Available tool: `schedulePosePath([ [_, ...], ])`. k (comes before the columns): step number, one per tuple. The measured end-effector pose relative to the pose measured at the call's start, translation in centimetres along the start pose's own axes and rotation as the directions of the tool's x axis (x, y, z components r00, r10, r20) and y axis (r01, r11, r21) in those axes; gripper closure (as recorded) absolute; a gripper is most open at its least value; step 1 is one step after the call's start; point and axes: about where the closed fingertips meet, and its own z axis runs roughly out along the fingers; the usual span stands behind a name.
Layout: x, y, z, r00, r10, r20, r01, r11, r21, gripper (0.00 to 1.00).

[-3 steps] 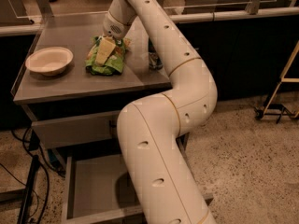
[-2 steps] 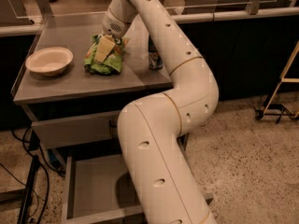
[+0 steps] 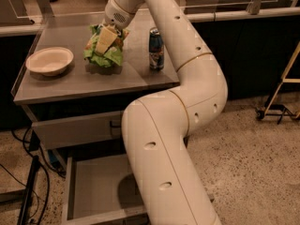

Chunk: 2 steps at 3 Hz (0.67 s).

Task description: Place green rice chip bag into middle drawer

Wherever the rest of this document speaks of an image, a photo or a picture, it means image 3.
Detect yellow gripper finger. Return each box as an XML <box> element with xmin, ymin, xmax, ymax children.
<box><xmin>95</xmin><ymin>25</ymin><xmax>118</xmax><ymax>54</ymax></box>

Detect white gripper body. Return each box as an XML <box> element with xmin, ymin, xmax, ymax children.
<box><xmin>104</xmin><ymin>0</ymin><xmax>135</xmax><ymax>29</ymax></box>

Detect green rice chip bag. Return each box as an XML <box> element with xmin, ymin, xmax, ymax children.
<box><xmin>83</xmin><ymin>23</ymin><xmax>129</xmax><ymax>68</ymax></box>

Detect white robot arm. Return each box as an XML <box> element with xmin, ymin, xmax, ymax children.
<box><xmin>105</xmin><ymin>0</ymin><xmax>228</xmax><ymax>225</ymax></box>

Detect grey drawer cabinet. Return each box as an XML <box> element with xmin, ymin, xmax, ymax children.
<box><xmin>14</xmin><ymin>9</ymin><xmax>179</xmax><ymax>166</ymax></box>

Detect grey upper drawer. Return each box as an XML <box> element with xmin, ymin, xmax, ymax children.
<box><xmin>32</xmin><ymin>111</ymin><xmax>122</xmax><ymax>149</ymax></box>

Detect open grey middle drawer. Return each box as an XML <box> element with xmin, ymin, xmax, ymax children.
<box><xmin>61</xmin><ymin>155</ymin><xmax>150</xmax><ymax>225</ymax></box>

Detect blue energy drink can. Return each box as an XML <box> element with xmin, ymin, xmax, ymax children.
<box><xmin>148</xmin><ymin>27</ymin><xmax>164</xmax><ymax>70</ymax></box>

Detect white paper bowl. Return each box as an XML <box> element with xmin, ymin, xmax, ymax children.
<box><xmin>25</xmin><ymin>47</ymin><xmax>74</xmax><ymax>77</ymax></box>

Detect black metal stand leg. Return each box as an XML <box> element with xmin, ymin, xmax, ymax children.
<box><xmin>17</xmin><ymin>156</ymin><xmax>39</xmax><ymax>225</ymax></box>

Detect black drawer handle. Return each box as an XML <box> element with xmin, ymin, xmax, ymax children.
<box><xmin>110</xmin><ymin>121</ymin><xmax>121</xmax><ymax>128</ymax></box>

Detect black floor cables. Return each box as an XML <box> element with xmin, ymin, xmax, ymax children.
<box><xmin>0</xmin><ymin>127</ymin><xmax>68</xmax><ymax>225</ymax></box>

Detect white horizontal rail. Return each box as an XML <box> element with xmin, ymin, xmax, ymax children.
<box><xmin>187</xmin><ymin>7</ymin><xmax>300</xmax><ymax>23</ymax></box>

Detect yellow wheeled cart frame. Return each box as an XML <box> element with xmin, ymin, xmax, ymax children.
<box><xmin>256</xmin><ymin>41</ymin><xmax>300</xmax><ymax>123</ymax></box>

